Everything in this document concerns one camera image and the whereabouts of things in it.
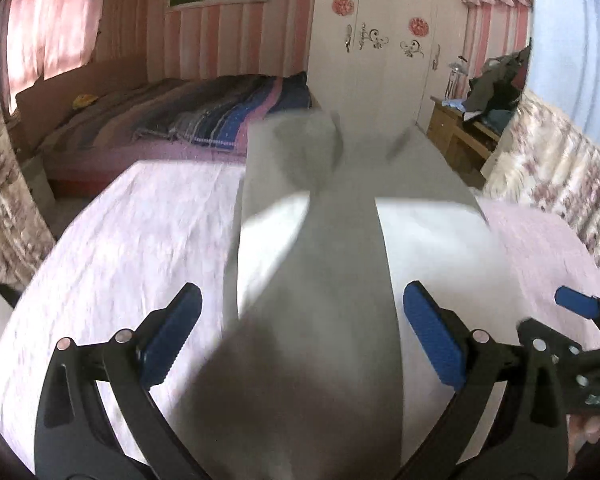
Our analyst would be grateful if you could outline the white wardrobe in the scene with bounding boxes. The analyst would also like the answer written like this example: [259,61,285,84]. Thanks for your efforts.
[307,0,468,131]

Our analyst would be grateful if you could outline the wooden desk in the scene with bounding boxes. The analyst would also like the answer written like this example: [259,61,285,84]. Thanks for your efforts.
[427,95,503,191]

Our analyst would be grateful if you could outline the grey jacket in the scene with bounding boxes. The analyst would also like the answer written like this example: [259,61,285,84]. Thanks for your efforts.
[195,110,491,480]

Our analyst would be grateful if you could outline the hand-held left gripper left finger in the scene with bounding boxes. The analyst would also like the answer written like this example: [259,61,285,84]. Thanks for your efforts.
[32,282,203,480]

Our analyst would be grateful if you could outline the brown headboard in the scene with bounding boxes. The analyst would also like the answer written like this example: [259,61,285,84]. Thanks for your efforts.
[15,57,148,146]

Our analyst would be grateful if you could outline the pile of dark clothes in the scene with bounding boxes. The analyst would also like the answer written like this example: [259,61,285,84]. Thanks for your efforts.
[462,40,531,133]

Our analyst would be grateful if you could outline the pink floral bed sheet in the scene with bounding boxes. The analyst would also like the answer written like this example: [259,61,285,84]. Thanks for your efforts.
[0,160,600,480]

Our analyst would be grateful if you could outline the blue floral curtain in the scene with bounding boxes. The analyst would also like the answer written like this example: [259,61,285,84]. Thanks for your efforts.
[480,0,600,276]

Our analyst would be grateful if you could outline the beige floral curtain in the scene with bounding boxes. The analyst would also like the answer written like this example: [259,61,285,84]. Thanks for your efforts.
[0,110,56,291]

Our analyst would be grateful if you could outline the silver desk lamp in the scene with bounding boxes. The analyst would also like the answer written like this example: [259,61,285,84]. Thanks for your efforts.
[445,57,468,99]

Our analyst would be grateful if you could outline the bed with pink mattress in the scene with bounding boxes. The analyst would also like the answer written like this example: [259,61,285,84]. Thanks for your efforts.
[15,72,313,198]

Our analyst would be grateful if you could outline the pink window curtain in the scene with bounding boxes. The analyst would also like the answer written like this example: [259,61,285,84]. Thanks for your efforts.
[5,0,106,111]

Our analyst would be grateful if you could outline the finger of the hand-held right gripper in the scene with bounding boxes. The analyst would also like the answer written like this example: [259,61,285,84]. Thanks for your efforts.
[517,317,583,359]
[555,286,600,319]

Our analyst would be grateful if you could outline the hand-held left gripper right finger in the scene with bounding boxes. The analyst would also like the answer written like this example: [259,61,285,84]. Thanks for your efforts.
[402,281,573,480]

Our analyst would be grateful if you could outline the striped blue pink blanket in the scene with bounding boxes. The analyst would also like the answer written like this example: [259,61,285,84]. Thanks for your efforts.
[132,72,313,153]

